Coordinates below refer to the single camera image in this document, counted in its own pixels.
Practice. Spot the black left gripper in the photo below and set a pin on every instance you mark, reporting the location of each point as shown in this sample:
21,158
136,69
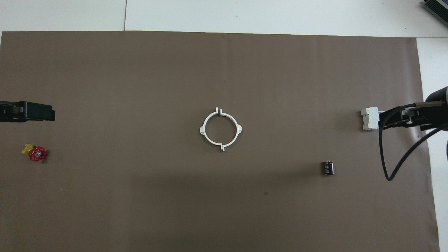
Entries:
7,112

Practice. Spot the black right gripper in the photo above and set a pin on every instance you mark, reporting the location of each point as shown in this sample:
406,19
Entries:
434,115

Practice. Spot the white circuit breaker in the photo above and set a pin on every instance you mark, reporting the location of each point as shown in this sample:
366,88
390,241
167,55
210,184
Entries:
369,119

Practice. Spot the red and yellow valve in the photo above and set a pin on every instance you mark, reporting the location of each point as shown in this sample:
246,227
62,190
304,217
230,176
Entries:
37,154

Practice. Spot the black cylindrical capacitor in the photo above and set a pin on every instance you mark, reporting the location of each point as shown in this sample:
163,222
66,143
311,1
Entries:
328,168

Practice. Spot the grey ribbed metal device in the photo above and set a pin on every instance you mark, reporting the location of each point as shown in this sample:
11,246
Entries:
437,7

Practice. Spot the brown paper mat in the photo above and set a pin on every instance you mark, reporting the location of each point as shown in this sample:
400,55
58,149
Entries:
140,196

